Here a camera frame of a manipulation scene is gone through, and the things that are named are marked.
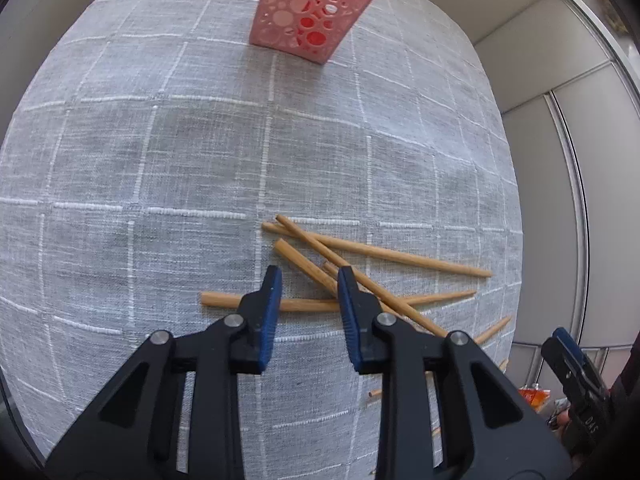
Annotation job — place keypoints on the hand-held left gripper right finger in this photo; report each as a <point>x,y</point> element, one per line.
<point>346,310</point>

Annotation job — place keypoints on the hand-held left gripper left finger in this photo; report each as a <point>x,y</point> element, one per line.
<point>272,310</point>

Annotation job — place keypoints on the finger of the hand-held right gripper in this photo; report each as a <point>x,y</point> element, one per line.
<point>575,370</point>

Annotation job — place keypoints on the bunch of wooden chopsticks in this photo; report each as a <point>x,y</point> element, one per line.
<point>400,255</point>

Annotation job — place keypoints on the pink perforated utensil holder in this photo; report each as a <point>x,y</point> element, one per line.
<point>280,20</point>

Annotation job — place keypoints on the orange snack packet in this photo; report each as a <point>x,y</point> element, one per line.
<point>534,396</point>

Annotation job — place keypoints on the white cabinet door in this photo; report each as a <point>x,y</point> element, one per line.
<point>540,50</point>
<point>475,0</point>
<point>530,210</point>

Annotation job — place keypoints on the grey checked tablecloth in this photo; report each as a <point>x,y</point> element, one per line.
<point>150,160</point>

